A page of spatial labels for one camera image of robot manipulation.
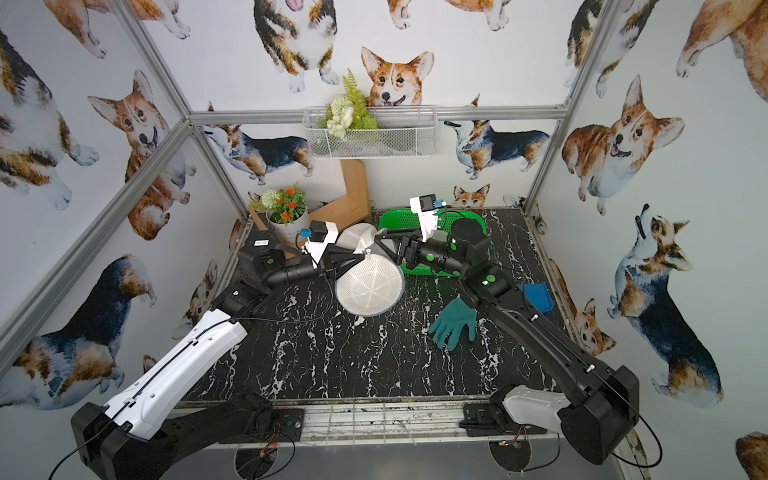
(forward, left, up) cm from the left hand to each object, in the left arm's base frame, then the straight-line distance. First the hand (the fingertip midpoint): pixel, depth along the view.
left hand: (359, 247), depth 64 cm
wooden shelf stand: (+42, +9, -31) cm, 52 cm away
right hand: (+3, -7, +3) cm, 9 cm away
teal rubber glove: (-2, -24, -35) cm, 42 cm away
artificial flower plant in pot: (+28, +26, -15) cm, 41 cm away
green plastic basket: (+36, -12, -31) cm, 49 cm away
